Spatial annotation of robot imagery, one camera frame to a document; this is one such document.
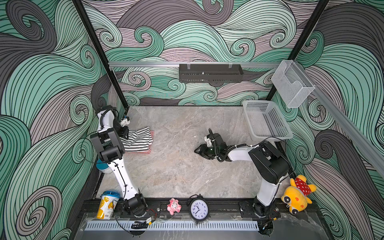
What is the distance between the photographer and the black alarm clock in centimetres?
70

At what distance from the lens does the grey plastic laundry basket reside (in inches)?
39.1

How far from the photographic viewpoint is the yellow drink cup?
69cm

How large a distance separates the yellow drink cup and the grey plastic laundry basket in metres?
0.88

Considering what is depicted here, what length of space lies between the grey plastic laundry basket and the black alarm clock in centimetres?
52
